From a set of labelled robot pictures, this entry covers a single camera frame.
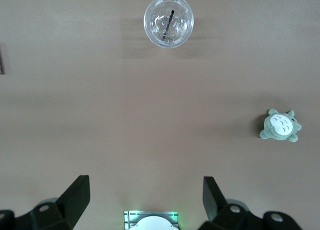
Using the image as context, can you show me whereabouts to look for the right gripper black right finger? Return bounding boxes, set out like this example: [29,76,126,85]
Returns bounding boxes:
[197,176,303,230]

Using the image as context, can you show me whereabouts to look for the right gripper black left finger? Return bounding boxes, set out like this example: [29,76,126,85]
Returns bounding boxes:
[0,174,91,230]

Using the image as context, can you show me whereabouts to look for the grey green Totoro plush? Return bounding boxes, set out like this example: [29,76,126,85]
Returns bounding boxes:
[259,108,303,143]

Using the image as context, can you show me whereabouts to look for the small lavender card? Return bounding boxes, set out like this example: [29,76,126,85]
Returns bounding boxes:
[0,44,6,75]

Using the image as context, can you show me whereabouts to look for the clear plastic cup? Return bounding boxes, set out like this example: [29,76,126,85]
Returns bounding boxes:
[143,0,195,49]

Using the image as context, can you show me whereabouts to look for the black drinking straw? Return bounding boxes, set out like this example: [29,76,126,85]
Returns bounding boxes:
[161,9,175,40]

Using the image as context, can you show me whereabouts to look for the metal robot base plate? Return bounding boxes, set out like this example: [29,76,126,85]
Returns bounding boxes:
[124,209,180,230]

